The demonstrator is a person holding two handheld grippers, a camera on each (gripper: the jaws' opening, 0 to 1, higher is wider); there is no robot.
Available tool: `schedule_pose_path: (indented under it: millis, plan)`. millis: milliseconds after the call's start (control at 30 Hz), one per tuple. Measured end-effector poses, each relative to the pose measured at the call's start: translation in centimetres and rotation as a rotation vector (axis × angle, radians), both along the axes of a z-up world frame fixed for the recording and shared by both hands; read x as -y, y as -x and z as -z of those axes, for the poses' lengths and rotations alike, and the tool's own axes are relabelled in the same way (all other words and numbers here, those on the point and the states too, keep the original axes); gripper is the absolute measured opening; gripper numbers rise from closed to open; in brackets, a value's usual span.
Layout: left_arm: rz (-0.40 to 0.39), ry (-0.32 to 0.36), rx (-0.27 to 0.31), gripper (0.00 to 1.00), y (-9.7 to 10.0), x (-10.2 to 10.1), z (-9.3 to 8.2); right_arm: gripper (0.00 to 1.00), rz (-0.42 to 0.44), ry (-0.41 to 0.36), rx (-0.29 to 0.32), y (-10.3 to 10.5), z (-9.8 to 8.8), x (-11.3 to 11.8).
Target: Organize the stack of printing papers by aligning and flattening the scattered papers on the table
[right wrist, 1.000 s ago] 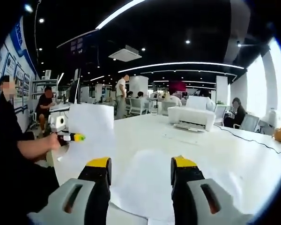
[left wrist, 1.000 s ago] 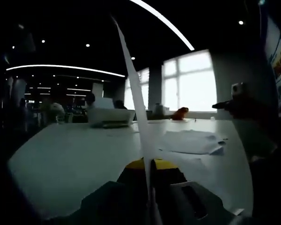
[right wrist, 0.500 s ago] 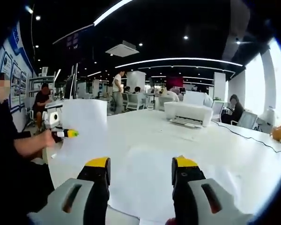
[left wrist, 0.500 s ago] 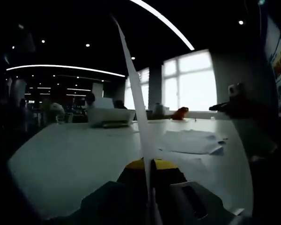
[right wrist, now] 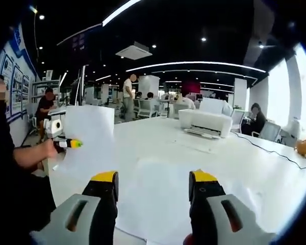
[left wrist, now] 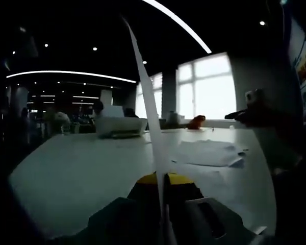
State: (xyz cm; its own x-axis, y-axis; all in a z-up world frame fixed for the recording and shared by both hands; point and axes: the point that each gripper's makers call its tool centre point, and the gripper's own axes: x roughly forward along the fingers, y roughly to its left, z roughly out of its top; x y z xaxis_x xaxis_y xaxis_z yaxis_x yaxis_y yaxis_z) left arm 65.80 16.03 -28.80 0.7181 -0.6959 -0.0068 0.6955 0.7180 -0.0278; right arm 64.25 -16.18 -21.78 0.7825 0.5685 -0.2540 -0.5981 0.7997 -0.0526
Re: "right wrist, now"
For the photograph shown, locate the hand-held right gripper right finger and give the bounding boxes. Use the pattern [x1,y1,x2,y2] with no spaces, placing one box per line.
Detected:
[188,169,277,245]

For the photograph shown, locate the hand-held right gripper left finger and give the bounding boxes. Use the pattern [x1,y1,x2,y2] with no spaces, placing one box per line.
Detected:
[35,170,119,245]

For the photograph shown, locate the white paper sheet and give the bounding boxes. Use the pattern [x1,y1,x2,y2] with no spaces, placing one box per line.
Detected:
[52,105,116,174]

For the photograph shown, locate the white printing paper sheets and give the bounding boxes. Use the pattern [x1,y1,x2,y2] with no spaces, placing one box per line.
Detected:
[116,155,276,242]

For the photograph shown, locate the person's left hand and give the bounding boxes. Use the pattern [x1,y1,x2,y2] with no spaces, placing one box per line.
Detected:
[39,139,59,161]

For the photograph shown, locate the person's right hand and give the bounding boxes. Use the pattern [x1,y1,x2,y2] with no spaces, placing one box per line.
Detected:
[183,232,196,245]

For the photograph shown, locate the grey metal shelf rack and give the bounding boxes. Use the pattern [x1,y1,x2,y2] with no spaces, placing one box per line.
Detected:
[32,78,62,103]

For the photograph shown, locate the dark computer monitor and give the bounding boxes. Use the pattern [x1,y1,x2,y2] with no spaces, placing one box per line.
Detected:
[69,78,82,106]

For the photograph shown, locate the white table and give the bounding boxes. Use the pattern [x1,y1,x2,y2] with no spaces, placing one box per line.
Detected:
[47,116,306,245]

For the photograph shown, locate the white mesh office chair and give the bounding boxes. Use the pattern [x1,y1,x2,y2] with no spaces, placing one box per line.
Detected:
[137,99,155,118]
[259,121,282,142]
[231,109,245,134]

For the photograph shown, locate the hanging dark display screen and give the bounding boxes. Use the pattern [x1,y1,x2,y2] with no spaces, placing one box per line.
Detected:
[71,33,86,51]

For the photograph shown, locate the white printer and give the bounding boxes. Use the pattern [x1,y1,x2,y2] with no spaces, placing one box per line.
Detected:
[178,97,233,140]

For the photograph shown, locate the white ceiling air conditioner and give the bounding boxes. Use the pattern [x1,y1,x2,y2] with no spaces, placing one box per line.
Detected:
[115,41,153,61]

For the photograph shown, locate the wide ceiling light strip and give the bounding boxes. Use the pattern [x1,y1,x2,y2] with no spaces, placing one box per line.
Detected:
[101,0,143,26]

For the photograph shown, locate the long curved ceiling light strip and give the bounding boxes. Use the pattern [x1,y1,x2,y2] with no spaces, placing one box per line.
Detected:
[126,61,267,74]

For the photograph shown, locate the group of ceiling spotlights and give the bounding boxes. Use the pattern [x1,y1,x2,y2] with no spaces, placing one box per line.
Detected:
[38,14,265,67]

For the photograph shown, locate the blue white wall display board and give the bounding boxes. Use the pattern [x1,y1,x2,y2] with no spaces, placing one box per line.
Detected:
[0,22,41,123]

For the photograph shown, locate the black cable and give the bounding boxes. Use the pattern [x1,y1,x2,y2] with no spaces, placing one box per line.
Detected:
[231,131,306,170]

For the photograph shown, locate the red wall screen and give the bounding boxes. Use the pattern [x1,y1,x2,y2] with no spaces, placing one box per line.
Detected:
[182,80,201,94]

